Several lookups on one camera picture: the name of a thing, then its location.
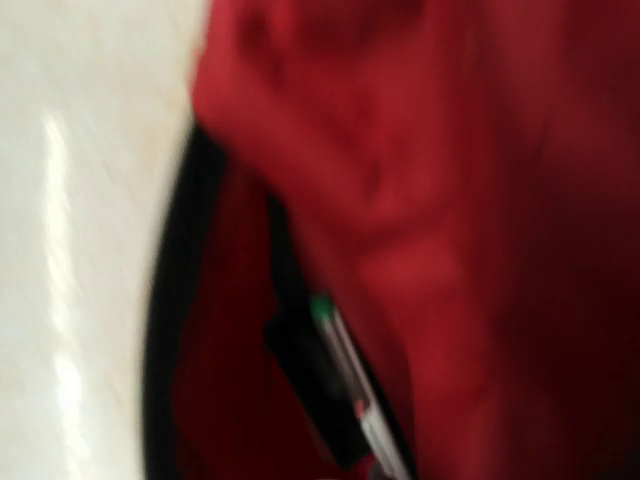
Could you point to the black pen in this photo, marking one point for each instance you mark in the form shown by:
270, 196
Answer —
365, 404

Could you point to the red student backpack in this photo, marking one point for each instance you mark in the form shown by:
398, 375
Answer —
461, 178

